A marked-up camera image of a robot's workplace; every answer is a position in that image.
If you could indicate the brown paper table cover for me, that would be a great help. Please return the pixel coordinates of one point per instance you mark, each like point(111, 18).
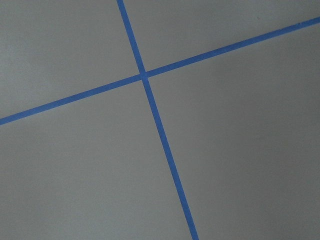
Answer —
point(243, 127)

